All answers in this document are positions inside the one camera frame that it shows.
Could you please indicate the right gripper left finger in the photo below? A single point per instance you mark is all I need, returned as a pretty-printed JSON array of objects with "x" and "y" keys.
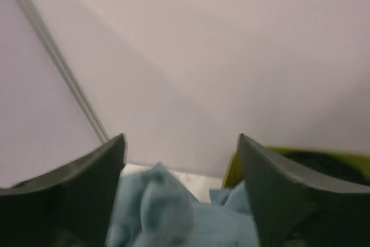
[{"x": 68, "y": 206}]

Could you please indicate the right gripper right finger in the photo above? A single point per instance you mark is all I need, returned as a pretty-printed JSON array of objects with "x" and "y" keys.
[{"x": 294, "y": 205}]

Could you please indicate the blue-grey t shirt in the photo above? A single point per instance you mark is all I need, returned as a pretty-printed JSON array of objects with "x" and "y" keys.
[{"x": 153, "y": 208}]

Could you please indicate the black clothes in bin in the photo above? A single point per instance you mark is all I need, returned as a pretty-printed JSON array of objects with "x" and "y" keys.
[{"x": 328, "y": 165}]

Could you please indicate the olive green plastic bin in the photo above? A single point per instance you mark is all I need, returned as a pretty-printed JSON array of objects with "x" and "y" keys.
[{"x": 358, "y": 161}]

